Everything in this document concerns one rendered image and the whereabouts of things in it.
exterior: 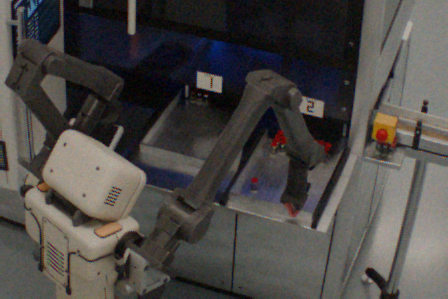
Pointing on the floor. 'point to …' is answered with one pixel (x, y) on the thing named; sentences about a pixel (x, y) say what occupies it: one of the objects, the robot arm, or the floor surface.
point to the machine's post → (371, 38)
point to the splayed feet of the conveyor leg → (378, 282)
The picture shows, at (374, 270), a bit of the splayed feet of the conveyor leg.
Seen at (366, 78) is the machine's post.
